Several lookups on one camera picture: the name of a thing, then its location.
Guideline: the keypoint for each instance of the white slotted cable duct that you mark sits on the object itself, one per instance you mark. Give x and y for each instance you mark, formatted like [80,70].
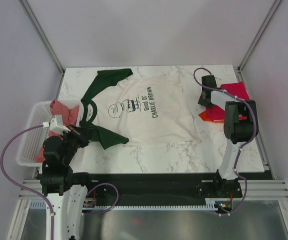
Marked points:
[209,205]

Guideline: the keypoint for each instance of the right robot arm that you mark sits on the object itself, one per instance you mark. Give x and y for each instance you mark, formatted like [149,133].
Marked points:
[240,123]

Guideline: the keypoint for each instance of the white plastic basket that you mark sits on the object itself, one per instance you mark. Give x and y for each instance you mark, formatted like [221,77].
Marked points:
[32,140]

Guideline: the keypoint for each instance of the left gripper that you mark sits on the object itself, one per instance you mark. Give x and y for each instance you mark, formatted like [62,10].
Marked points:
[84,134]

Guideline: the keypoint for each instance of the folded magenta t-shirt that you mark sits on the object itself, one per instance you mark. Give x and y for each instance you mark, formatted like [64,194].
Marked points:
[217,112]

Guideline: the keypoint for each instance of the right aluminium frame post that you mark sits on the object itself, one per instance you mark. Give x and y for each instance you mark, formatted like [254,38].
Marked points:
[259,34]

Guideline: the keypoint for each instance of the white green-sleeved Charlie Brown t-shirt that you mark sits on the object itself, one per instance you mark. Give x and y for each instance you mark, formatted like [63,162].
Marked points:
[138,112]

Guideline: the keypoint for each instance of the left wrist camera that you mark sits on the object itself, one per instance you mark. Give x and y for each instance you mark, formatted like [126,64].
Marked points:
[56,125]

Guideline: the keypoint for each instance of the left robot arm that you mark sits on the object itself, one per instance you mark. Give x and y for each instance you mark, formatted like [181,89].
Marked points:
[64,190]

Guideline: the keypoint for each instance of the left aluminium frame post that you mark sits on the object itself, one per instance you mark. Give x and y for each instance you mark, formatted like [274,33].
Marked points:
[41,34]

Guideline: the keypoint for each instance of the folded orange t-shirt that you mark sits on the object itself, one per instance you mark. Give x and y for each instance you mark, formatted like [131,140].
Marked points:
[205,117]

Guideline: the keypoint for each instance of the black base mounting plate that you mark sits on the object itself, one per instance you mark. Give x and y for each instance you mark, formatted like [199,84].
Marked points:
[162,188]

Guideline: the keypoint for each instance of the aluminium frame post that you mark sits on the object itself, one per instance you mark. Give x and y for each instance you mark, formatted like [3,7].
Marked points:
[41,34]
[259,34]

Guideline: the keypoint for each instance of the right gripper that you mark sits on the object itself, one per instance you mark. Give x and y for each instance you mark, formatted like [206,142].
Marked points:
[202,102]

